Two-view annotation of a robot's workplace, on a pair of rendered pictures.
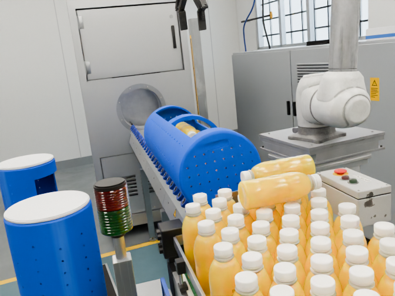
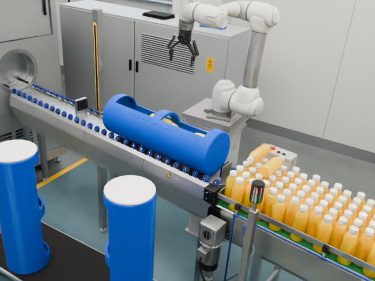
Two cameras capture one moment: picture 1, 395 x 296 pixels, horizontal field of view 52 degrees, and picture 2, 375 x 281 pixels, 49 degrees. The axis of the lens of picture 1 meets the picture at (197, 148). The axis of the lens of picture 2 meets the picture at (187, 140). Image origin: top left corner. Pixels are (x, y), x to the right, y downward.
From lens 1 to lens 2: 1.74 m
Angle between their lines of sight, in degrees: 41
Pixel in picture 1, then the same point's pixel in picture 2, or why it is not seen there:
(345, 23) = (257, 64)
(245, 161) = (225, 145)
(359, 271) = (328, 196)
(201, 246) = not seen: hidden behind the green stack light
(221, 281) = (283, 209)
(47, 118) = not seen: outside the picture
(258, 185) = (272, 166)
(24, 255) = (135, 222)
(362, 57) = (202, 42)
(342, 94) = (254, 101)
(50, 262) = (148, 221)
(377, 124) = (209, 87)
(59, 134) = not seen: outside the picture
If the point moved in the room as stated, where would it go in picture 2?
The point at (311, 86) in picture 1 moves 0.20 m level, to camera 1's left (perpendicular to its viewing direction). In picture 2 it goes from (227, 90) to (206, 95)
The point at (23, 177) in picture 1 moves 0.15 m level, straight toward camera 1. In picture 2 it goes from (28, 165) to (47, 172)
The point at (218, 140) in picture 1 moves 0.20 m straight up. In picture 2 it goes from (219, 137) to (223, 107)
